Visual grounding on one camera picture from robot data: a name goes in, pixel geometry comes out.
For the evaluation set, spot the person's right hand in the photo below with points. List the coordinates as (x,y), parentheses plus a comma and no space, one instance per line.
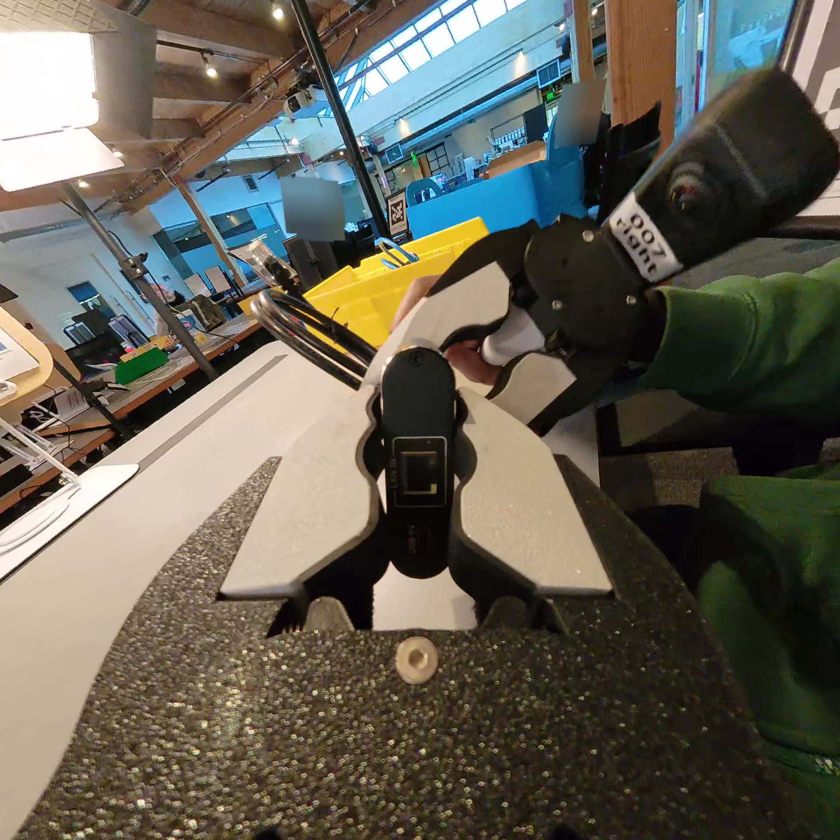
(470,365)

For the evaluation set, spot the yellow plastic bin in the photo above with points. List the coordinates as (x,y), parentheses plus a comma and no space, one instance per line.
(355,295)

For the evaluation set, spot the wooden work table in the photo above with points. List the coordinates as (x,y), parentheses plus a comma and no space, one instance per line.
(171,374)

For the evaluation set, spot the instruction sheet on stand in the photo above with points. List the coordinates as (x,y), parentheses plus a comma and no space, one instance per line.
(66,505)

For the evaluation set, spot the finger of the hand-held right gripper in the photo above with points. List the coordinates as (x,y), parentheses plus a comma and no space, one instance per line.
(460,305)
(538,391)

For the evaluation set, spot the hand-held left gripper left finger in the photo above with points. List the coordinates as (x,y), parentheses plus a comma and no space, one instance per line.
(309,512)

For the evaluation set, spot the black and white tag board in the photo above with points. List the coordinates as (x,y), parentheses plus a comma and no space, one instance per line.
(397,213)

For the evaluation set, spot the bright ceiling light panel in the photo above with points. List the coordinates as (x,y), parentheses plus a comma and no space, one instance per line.
(53,92)

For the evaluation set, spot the blue plastic bins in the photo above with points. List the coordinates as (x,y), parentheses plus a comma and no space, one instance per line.
(486,197)

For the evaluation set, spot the black ethernet adapter hub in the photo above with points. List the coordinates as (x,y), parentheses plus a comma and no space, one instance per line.
(418,394)

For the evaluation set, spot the green box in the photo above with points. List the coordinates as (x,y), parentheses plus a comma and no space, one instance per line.
(138,365)

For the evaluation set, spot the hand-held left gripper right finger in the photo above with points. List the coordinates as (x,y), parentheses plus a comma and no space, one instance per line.
(532,512)

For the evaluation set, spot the black metal pole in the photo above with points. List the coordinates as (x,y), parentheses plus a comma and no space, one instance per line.
(131,269)
(339,118)

